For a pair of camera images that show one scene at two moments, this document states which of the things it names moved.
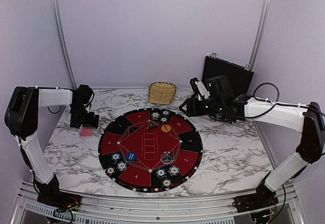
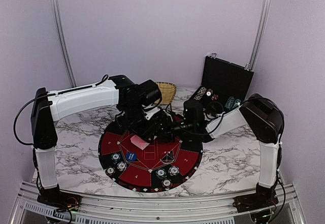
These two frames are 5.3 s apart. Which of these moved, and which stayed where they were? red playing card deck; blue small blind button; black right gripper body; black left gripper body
Moved: black right gripper body; red playing card deck; black left gripper body
Stayed: blue small blind button
